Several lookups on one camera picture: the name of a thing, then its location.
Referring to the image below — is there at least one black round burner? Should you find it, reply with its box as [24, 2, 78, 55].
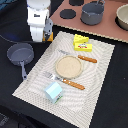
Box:
[60, 9, 76, 19]
[69, 0, 84, 6]

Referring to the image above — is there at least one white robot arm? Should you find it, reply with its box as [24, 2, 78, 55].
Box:
[27, 0, 53, 42]

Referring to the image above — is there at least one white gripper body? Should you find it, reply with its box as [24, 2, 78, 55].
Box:
[27, 7, 53, 42]

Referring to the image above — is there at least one yellow toy butter box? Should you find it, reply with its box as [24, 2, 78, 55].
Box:
[74, 43, 92, 52]

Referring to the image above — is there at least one black round burner back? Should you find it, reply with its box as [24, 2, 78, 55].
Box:
[69, 0, 84, 6]

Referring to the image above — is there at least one orange toy bread loaf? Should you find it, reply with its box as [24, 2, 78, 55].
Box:
[43, 32, 53, 42]

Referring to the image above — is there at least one black round burner front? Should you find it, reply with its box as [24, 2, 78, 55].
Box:
[60, 9, 76, 19]

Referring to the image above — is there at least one toy knife wooden handle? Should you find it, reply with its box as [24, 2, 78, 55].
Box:
[57, 49, 98, 64]

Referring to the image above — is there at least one grey toy cooking pot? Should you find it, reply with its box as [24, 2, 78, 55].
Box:
[81, 0, 105, 25]

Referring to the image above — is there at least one beige bowl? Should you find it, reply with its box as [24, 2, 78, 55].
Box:
[116, 4, 128, 30]

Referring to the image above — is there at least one round wooden plate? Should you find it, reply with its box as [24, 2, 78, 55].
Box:
[55, 55, 83, 79]

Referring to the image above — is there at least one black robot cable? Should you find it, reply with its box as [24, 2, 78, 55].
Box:
[0, 33, 34, 44]

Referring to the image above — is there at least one grey toy frying pan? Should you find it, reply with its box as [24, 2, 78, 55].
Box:
[7, 43, 34, 79]

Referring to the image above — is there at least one toy fork wooden handle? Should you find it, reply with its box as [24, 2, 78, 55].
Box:
[42, 71, 86, 91]

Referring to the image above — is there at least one yellow toy cheese wedge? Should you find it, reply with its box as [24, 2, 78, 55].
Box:
[73, 34, 89, 45]

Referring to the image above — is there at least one light blue milk carton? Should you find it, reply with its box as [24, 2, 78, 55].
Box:
[44, 82, 63, 103]

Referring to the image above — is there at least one beige striped placemat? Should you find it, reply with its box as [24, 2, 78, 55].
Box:
[13, 31, 114, 128]

